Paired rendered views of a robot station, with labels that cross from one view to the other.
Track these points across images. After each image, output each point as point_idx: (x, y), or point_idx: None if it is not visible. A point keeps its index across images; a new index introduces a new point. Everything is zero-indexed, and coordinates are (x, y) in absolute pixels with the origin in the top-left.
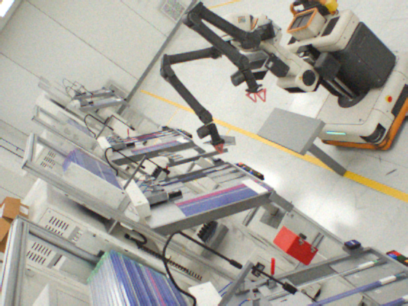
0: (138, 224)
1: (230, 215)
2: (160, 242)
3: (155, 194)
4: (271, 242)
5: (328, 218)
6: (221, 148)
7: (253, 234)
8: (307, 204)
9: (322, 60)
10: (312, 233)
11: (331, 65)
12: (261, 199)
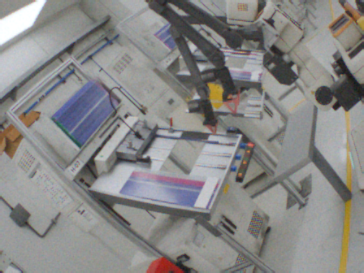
0: (71, 182)
1: (157, 212)
2: (90, 203)
3: (124, 152)
4: (275, 219)
5: (307, 235)
6: (214, 128)
7: (233, 217)
8: (313, 205)
9: (337, 85)
10: (291, 238)
11: (348, 94)
12: (192, 214)
